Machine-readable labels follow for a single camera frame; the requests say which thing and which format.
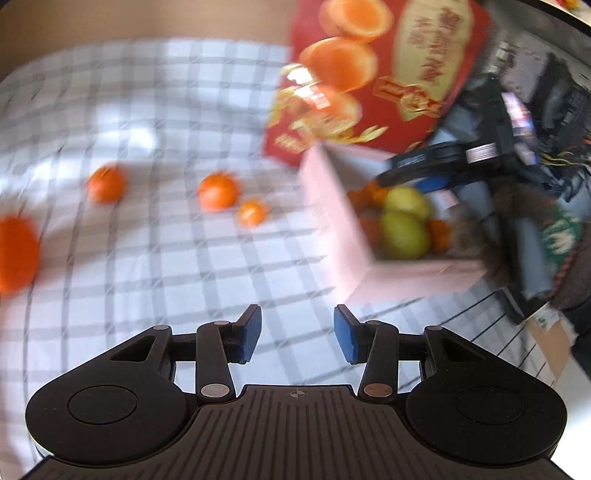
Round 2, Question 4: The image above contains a pink cardboard box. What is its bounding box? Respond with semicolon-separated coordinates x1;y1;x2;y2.
300;145;495;303

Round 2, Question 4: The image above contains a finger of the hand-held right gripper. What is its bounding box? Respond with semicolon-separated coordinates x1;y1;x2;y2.
413;175;462;195
376;143;465;188

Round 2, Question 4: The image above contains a green patterned cloth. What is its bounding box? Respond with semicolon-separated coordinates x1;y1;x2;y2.
538;203;583;278

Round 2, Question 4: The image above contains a large orange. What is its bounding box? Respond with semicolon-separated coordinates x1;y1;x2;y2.
0;215;42;295

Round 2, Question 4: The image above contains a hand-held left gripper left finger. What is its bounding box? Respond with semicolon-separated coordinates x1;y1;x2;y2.
106;305;263;403

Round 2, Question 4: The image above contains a large green pear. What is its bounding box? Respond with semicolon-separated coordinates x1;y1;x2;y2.
379;211;432;260

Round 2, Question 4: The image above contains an orange mandarin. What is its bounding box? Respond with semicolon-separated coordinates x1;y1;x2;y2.
358;216;383;247
348;182;391;208
427;219;451;254
198;171;243;213
237;198;271;228
86;165;127;205

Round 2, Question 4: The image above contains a white black-checked tablecloth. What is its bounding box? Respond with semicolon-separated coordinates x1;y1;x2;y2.
0;37;536;464

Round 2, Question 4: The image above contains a brown cardboard box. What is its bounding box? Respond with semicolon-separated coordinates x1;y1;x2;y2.
522;305;580;393

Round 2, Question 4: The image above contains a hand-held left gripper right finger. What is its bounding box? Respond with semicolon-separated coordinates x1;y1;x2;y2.
333;305;490;403

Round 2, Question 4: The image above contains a small green pear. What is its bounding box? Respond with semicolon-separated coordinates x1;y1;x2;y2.
384;186;433;222

